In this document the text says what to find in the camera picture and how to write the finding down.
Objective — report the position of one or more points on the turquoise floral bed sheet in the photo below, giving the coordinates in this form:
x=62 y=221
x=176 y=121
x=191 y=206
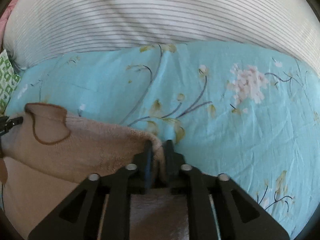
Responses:
x=247 y=111

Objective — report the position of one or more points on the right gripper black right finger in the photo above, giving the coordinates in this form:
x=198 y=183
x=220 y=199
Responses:
x=173 y=163

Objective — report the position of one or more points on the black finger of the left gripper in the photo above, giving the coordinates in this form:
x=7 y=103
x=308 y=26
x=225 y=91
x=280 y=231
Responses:
x=7 y=124

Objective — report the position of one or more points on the beige knit sweater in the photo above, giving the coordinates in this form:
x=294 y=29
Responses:
x=47 y=156

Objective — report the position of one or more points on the pink padded blanket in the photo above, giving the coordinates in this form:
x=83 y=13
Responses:
x=10 y=5

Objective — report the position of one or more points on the green white patterned pillow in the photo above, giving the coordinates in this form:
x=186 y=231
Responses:
x=8 y=81

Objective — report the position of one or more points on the white striped quilt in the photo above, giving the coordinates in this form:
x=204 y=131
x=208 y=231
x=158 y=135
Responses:
x=37 y=30

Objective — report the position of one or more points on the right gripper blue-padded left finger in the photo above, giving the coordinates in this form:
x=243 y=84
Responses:
x=142 y=178

